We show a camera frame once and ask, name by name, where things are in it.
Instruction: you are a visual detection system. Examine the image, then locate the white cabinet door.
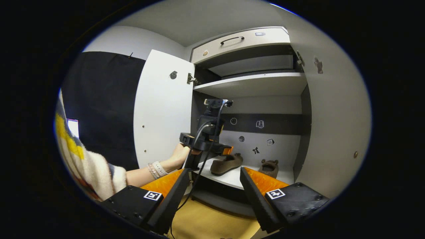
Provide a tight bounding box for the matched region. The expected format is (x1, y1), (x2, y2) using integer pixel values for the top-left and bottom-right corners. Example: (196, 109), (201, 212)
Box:
(133, 49), (195, 169)
(276, 7), (372, 199)

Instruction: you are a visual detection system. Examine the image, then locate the beige cabinet drawer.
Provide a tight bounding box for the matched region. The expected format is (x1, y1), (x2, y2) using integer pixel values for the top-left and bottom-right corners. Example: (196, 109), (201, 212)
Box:
(190, 27), (291, 64)

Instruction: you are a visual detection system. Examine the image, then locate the dark grey cabinet shelf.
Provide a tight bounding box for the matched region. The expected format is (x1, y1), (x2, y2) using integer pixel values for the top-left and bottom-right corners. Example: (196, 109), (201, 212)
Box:
(191, 189), (256, 216)

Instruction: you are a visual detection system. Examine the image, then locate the black cable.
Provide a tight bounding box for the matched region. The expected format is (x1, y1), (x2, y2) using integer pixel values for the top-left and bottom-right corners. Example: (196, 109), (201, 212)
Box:
(169, 100), (233, 239)

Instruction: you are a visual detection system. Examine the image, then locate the white wristband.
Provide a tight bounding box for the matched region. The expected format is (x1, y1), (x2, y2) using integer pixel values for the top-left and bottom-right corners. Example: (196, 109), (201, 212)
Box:
(153, 161), (168, 177)

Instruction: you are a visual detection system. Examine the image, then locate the brown fuzzy shoe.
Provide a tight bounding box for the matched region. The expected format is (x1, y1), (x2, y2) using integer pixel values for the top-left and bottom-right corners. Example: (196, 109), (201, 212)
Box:
(258, 159), (279, 179)
(210, 153), (244, 177)

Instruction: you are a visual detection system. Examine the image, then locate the beaded bracelet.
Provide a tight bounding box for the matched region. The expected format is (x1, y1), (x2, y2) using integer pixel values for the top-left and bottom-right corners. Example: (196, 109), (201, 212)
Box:
(147, 163), (160, 180)

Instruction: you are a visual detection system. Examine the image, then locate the white cabinet shelf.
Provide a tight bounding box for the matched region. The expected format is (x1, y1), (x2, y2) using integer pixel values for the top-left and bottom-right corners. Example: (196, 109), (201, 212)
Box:
(193, 156), (294, 190)
(193, 72), (307, 99)

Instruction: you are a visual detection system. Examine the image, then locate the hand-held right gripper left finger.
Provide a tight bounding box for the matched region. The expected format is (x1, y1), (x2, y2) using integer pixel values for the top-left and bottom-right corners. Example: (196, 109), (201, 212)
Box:
(100, 169), (192, 235)

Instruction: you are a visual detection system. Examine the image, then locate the black drawer handle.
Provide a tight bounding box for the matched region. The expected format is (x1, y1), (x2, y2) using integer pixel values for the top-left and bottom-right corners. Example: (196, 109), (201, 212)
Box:
(220, 36), (245, 45)

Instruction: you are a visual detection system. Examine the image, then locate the white shoe cabinet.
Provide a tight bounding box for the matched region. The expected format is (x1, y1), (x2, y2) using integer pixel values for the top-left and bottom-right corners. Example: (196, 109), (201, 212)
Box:
(133, 7), (372, 216)

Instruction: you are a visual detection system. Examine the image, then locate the bright screen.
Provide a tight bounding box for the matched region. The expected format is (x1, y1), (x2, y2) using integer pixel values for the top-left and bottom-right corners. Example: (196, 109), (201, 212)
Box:
(66, 118), (79, 138)

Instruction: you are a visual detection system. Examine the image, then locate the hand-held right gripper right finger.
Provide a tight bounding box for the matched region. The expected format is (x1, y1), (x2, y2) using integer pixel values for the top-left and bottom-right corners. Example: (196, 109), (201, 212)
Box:
(240, 167), (331, 233)

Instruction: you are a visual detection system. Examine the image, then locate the grey cable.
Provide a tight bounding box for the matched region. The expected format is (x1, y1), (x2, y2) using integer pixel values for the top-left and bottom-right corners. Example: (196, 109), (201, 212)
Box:
(182, 121), (214, 170)

